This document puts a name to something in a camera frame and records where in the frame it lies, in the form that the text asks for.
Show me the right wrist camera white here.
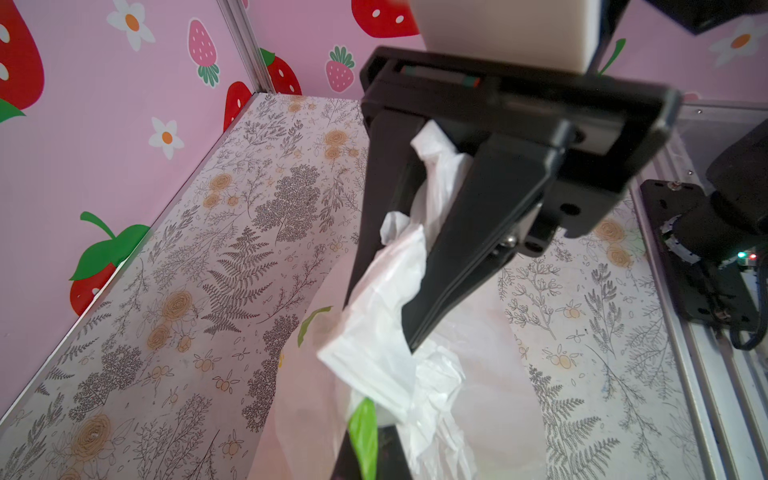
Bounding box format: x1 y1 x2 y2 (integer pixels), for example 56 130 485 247
408 0 628 74

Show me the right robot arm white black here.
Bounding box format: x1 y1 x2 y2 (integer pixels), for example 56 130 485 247
351 1 767 350

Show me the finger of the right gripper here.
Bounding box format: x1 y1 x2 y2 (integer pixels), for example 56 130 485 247
402 134 570 351
345 110 426 301

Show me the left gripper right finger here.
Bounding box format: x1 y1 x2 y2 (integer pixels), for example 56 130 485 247
376 425 412 480

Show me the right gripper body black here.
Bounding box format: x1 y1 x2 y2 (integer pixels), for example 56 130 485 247
360 47 682 238

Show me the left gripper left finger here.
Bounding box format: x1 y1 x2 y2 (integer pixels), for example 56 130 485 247
330 431 360 480

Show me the white lemon print plastic bag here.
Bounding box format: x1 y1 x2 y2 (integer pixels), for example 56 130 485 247
250 121 546 479

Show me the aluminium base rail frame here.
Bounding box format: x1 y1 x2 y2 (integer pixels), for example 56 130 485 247
632 101 767 479

